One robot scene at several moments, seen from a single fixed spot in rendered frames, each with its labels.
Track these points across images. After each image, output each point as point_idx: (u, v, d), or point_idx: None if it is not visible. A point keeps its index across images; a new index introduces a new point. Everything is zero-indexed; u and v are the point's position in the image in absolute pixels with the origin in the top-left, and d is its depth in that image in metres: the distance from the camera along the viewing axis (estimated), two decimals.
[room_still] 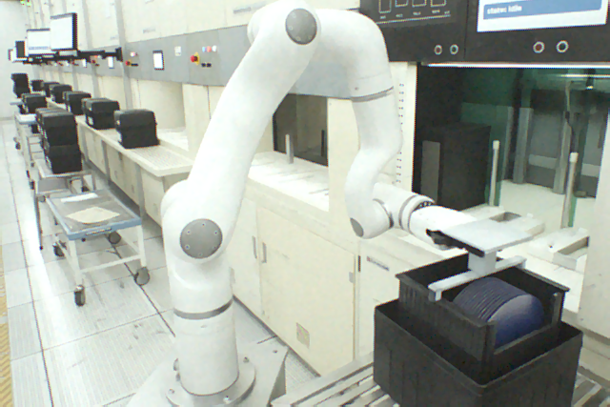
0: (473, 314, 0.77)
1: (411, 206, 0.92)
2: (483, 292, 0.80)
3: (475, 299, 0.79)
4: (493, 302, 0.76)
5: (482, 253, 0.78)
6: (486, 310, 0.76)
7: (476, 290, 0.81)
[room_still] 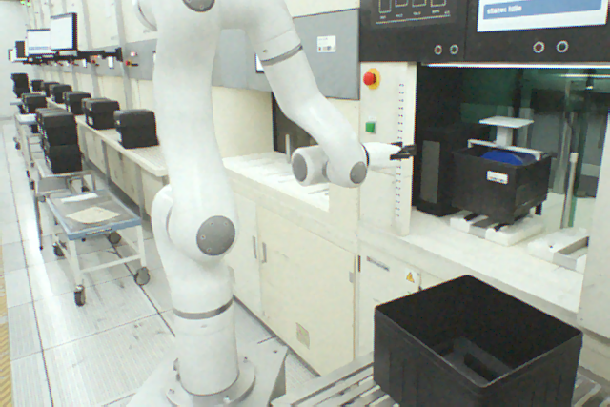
0: (530, 160, 1.37)
1: (362, 148, 1.02)
2: (513, 152, 1.39)
3: (519, 156, 1.37)
4: (522, 152, 1.40)
5: (416, 152, 1.14)
6: (527, 155, 1.39)
7: (513, 154, 1.38)
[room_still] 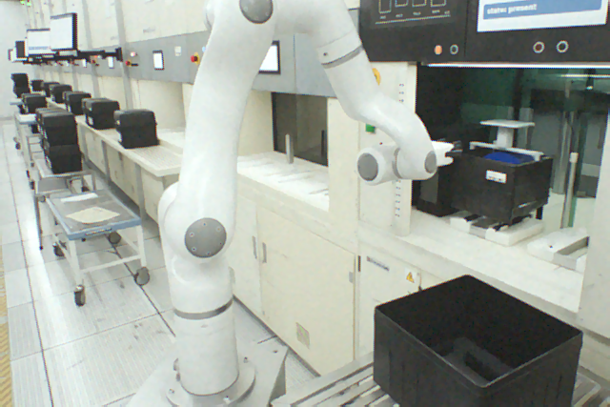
0: None
1: None
2: (514, 154, 1.39)
3: (519, 158, 1.38)
4: (523, 154, 1.40)
5: (460, 149, 1.17)
6: (528, 158, 1.39)
7: (513, 155, 1.38)
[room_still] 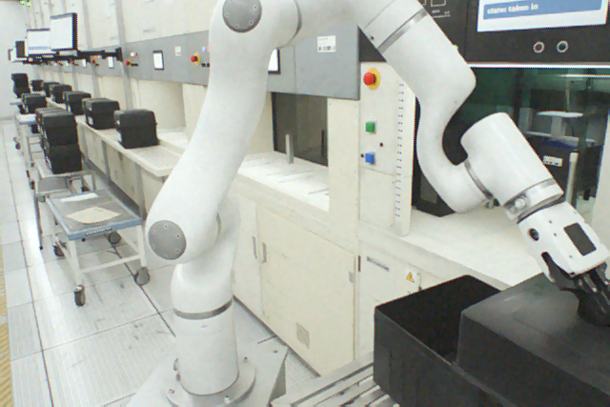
0: None
1: None
2: None
3: None
4: (574, 142, 1.58)
5: None
6: None
7: (565, 143, 1.56)
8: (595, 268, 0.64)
